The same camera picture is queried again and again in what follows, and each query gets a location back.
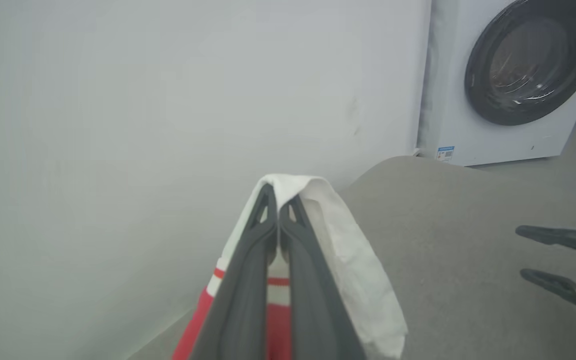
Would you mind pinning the blue and white label sticker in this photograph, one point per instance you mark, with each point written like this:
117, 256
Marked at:
445, 153

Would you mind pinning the white washing machine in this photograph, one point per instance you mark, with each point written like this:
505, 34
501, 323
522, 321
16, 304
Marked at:
448, 100

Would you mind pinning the grey fabric sofa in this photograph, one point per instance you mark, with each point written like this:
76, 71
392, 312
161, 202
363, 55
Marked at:
468, 260

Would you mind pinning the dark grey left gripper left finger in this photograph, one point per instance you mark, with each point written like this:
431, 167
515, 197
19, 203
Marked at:
240, 300

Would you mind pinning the round dark washing machine door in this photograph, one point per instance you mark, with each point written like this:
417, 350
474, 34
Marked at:
528, 65

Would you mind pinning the red and white basketball jersey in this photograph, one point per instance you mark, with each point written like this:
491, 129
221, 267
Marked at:
358, 280

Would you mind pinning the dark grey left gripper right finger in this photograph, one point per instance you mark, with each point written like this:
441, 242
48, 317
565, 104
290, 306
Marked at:
313, 310

